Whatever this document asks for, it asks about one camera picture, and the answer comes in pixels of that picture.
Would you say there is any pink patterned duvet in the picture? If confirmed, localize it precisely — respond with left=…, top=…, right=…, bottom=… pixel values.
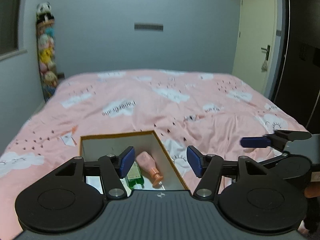
left=1, top=70, right=303, bottom=239

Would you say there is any cream white door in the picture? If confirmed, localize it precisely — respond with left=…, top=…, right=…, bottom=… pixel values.
left=232, top=0, right=277, bottom=94

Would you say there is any window frame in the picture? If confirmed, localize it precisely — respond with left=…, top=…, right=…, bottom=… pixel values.
left=0, top=0, right=21, bottom=60

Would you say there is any person right hand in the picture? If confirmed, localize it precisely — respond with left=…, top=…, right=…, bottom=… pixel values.
left=304, top=182, right=320, bottom=198

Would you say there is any pink pump bottle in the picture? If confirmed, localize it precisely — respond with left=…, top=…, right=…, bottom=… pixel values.
left=136, top=151, right=163, bottom=187

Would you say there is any grey wall socket strip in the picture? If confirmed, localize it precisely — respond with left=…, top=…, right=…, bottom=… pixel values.
left=134, top=23, right=163, bottom=31

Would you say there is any plush toy hanging column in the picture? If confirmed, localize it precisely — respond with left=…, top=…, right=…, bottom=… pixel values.
left=36, top=21, right=60, bottom=103

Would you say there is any green gel bottle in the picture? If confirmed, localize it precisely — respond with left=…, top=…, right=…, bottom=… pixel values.
left=125, top=162, right=144, bottom=190

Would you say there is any orange cardboard box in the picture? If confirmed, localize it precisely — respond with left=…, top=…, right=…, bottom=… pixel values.
left=79, top=131, right=188, bottom=194

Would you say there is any small pouch on handle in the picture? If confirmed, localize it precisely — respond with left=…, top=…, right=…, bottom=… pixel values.
left=261, top=60, right=268, bottom=72

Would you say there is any panda plush toy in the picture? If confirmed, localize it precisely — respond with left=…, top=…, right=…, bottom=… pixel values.
left=36, top=2, right=54, bottom=24

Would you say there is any black door handle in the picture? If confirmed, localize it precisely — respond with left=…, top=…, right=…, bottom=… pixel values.
left=261, top=45, right=271, bottom=61

